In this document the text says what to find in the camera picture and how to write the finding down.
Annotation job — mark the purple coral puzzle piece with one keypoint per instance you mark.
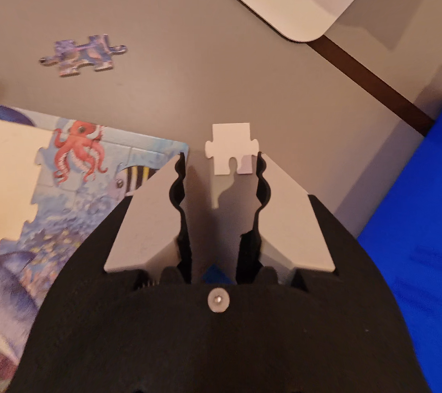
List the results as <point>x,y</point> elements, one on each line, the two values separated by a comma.
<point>83,54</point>

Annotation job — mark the blue plastic bin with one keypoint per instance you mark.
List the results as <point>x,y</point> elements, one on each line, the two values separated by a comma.
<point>407,227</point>

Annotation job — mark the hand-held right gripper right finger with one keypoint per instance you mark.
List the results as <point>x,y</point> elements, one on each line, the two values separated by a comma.
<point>297,227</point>

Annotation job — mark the sea animals jigsaw puzzle board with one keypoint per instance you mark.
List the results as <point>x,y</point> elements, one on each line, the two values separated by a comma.
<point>51,213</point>

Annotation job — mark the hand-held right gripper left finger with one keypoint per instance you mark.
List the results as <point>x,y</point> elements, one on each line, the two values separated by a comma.
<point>145,227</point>

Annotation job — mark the white puzzle piece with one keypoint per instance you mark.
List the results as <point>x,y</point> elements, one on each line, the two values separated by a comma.
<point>229,144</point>

